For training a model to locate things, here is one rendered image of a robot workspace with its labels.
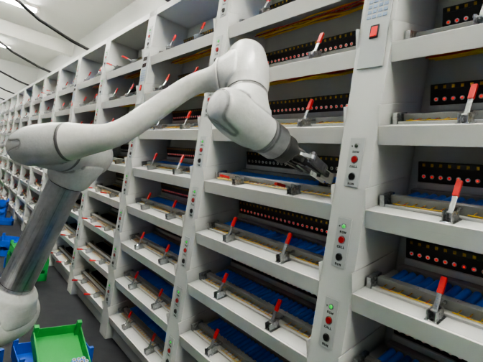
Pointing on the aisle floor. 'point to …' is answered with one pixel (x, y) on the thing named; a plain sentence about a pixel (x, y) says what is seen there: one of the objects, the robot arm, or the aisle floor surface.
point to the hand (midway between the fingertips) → (322, 174)
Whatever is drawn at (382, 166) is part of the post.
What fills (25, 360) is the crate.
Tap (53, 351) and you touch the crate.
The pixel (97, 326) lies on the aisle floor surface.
